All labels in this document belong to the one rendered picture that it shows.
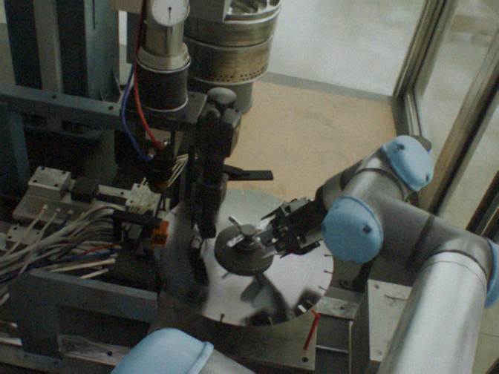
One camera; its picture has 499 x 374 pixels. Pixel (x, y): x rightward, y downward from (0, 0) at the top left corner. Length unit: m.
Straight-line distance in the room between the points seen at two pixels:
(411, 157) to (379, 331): 0.40
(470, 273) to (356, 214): 0.14
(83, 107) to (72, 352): 0.48
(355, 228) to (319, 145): 1.01
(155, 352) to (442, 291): 0.30
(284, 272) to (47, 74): 0.81
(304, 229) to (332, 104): 1.03
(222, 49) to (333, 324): 0.75
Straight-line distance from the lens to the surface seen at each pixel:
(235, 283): 0.97
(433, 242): 0.67
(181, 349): 0.38
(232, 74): 1.54
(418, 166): 0.75
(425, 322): 0.53
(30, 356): 1.13
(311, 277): 1.01
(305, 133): 1.68
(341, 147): 1.67
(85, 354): 1.11
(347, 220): 0.65
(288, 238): 0.86
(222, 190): 0.88
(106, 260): 1.07
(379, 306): 1.08
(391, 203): 0.68
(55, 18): 1.43
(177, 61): 0.79
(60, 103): 1.19
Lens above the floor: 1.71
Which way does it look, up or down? 41 degrees down
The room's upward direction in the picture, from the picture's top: 11 degrees clockwise
